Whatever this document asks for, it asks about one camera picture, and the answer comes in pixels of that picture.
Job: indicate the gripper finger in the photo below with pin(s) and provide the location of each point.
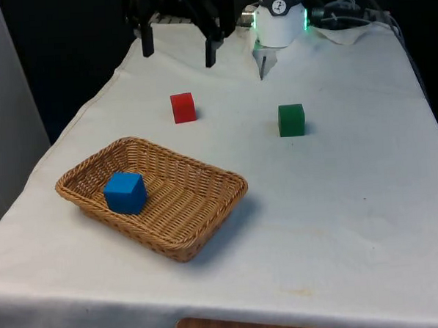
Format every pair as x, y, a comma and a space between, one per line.
147, 39
215, 24

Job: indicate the blue cube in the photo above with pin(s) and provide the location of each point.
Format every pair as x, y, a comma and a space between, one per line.
125, 194

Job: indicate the red cube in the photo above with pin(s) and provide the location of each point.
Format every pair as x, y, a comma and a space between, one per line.
183, 109

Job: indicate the green cube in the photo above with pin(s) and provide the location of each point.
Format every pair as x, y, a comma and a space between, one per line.
291, 121

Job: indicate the wicker basket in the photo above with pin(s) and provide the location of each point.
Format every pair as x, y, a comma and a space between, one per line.
192, 209

